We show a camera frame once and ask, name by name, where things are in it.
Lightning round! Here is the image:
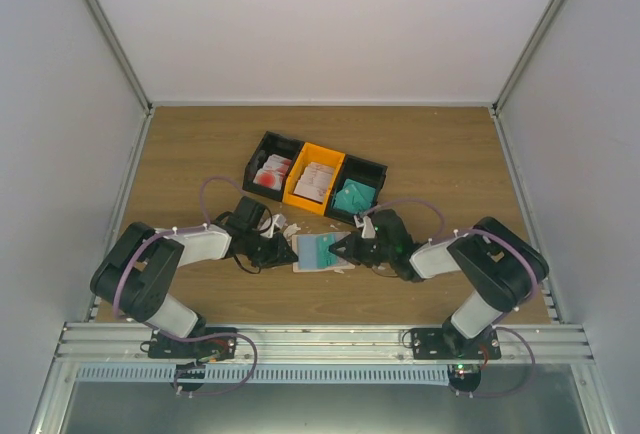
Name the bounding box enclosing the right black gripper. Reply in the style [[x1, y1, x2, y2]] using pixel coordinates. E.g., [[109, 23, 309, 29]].
[[330, 231, 395, 268]]

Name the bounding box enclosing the beige card holder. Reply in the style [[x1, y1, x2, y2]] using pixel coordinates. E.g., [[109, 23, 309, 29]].
[[291, 234, 355, 273]]

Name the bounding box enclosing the teal VIP credit card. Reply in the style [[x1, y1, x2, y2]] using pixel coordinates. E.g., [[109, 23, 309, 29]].
[[315, 232, 347, 269]]

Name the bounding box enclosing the black bin with teal cards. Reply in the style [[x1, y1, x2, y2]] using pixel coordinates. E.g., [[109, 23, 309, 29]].
[[324, 155, 387, 225]]

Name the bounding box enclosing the yellow bin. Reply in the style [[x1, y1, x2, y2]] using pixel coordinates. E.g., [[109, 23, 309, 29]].
[[283, 142, 346, 215]]

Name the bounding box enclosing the black bin with red cards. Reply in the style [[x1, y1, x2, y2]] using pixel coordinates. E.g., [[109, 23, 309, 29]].
[[243, 131, 304, 201]]

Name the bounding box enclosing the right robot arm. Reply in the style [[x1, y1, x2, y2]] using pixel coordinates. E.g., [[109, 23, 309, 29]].
[[328, 209, 549, 359]]

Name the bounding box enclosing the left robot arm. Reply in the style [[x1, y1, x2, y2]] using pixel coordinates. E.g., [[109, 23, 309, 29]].
[[90, 196, 298, 358]]

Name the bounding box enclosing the teal card stack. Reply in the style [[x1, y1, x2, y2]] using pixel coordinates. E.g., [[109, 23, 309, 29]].
[[332, 179, 376, 214]]

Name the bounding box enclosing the white patterned card stack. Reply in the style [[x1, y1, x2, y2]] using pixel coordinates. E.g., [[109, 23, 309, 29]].
[[293, 162, 335, 203]]

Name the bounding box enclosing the red white card stack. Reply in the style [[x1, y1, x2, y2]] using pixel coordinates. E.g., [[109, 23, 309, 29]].
[[253, 154, 292, 191]]

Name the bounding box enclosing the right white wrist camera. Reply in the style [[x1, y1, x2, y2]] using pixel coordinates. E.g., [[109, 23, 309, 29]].
[[354, 214, 376, 239]]

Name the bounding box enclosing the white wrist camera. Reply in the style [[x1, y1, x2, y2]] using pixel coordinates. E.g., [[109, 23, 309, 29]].
[[258, 213, 286, 238], [354, 214, 376, 239]]

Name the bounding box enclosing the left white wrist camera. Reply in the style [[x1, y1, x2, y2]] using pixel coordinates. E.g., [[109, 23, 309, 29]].
[[258, 213, 286, 238]]

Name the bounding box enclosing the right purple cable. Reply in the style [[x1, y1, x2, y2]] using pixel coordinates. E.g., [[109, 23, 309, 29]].
[[357, 197, 544, 398]]

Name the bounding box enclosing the purple cable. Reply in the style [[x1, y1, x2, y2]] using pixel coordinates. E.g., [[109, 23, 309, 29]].
[[357, 197, 544, 398], [112, 176, 249, 323]]

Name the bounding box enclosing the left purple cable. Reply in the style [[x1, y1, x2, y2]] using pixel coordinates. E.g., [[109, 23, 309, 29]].
[[112, 176, 249, 323]]

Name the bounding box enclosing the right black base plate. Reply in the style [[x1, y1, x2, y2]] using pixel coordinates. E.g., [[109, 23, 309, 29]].
[[408, 327, 502, 360]]

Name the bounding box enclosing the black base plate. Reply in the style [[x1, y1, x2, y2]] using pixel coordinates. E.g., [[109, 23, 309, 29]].
[[140, 327, 237, 362], [408, 327, 502, 360]]

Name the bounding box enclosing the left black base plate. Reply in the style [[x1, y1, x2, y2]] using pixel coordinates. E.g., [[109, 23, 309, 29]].
[[140, 327, 237, 362]]

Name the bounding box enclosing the aluminium front rail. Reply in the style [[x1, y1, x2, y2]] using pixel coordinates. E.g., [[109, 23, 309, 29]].
[[54, 323, 594, 364]]

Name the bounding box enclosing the grey slotted cable duct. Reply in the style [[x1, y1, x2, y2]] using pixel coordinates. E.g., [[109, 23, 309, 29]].
[[76, 363, 449, 386]]

